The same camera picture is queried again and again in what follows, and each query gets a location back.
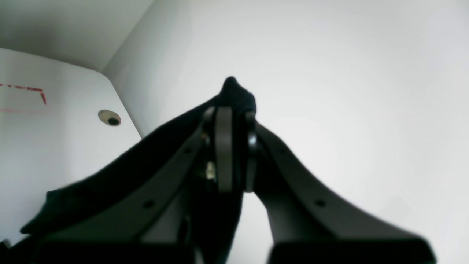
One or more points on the red tape rectangle marking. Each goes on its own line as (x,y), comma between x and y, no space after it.
(22,99)

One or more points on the right table cable grommet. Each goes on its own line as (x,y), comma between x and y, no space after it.
(109,118)

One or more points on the black t-shirt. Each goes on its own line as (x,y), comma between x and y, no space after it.
(68,205)

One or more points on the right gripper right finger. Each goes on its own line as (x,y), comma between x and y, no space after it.
(310,223)

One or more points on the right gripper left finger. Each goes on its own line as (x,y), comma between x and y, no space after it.
(179,216)

